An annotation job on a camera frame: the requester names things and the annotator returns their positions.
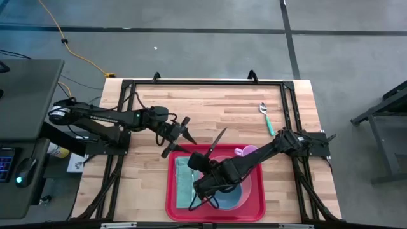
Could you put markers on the black backlit keyboard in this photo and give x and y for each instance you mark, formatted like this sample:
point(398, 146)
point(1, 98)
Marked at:
point(4, 165)

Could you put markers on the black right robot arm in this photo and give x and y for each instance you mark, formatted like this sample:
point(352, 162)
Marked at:
point(264, 152)

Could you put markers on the lilac plastic mug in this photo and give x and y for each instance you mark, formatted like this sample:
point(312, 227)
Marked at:
point(249, 149)

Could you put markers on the black metal side table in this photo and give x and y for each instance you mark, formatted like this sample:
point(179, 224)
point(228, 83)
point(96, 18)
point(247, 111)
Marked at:
point(381, 146)

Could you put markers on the pink round plate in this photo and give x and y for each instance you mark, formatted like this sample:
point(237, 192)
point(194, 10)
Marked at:
point(246, 191)

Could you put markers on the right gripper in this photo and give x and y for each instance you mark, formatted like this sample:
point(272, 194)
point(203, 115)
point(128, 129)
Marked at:
point(211, 178)

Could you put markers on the blue plastic bowl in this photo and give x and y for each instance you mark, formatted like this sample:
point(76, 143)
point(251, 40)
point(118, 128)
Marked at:
point(232, 200)

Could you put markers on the black aluminium table frame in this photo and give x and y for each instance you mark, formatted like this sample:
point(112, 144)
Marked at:
point(190, 82)

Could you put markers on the black computer mouse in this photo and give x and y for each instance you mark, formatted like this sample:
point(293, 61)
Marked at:
point(25, 171)

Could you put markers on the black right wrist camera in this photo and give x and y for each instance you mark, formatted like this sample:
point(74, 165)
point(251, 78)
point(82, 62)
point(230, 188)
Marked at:
point(197, 160)

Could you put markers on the silver metal bracket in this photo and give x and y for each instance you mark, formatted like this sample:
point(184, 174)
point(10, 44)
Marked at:
point(295, 226)
point(119, 225)

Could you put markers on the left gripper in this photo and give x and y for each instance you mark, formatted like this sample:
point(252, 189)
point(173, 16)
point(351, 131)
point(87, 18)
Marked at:
point(171, 133)

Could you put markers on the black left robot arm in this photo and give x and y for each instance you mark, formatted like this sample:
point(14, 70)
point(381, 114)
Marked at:
point(101, 117)

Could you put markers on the dark metal knife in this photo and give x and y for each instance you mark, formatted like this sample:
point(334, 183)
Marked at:
point(217, 143)

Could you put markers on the black caster wheel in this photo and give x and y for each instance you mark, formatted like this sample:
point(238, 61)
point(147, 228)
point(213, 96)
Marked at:
point(44, 200)

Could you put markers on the red plastic tray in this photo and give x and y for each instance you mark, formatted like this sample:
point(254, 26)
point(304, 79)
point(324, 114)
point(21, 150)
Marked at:
point(222, 216)

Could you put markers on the white printed paper sheet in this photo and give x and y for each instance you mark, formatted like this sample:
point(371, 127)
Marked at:
point(76, 163)

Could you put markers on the yellow white bottle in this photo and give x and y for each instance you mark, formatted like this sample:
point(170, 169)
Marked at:
point(60, 152)

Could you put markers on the grey office desk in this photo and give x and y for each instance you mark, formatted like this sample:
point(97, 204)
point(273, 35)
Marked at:
point(28, 95)

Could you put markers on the teal cloth napkin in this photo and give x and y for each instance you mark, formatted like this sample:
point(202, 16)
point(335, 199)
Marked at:
point(182, 191)

